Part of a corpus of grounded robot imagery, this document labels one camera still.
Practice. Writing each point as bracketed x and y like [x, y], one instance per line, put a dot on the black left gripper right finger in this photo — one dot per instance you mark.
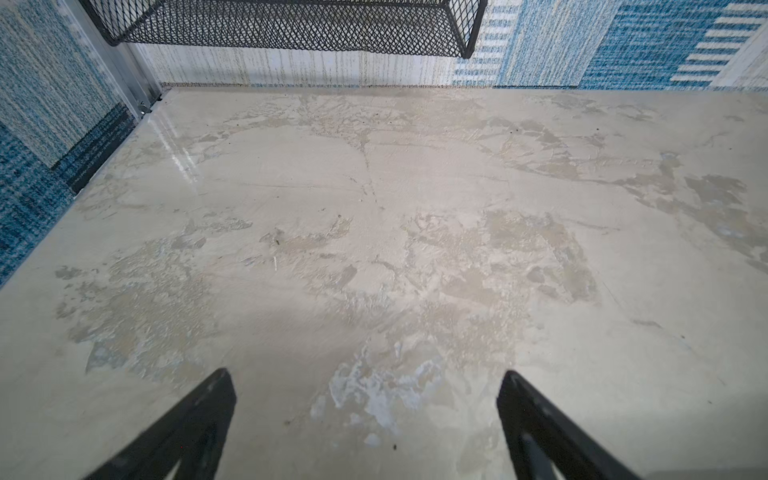
[543, 442]

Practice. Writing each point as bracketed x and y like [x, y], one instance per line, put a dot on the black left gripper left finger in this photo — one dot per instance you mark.
[187, 442]

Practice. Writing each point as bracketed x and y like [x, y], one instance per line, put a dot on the black mesh wire shelf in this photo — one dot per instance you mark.
[441, 28]

